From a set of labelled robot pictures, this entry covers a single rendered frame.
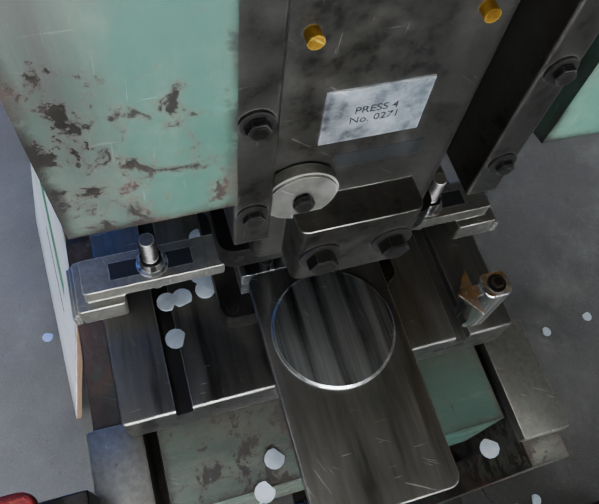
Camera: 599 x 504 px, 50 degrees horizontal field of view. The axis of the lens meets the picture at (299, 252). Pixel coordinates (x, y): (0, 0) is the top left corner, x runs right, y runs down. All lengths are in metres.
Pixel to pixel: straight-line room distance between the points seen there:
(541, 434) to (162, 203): 0.59
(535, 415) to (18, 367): 1.07
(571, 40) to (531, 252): 1.35
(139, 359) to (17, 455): 0.78
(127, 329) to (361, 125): 0.40
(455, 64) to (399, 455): 0.36
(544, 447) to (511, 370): 0.10
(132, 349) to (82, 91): 0.47
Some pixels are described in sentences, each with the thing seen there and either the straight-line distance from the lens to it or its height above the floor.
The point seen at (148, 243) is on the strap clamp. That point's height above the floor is 0.81.
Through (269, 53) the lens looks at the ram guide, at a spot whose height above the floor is 1.17.
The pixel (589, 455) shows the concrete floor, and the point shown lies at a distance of 1.59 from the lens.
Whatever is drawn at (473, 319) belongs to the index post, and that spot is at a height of 0.73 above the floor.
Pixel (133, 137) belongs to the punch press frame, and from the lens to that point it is 0.31.
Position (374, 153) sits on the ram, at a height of 1.02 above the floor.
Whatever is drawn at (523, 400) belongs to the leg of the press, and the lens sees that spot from 0.83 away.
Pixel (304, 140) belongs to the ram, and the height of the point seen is 1.05.
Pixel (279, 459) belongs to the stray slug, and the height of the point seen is 0.65.
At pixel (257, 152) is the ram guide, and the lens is 0.35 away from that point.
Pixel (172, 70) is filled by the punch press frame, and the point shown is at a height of 1.18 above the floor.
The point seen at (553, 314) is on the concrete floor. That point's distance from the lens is 1.66.
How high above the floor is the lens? 1.38
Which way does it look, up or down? 62 degrees down
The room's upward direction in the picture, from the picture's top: 11 degrees clockwise
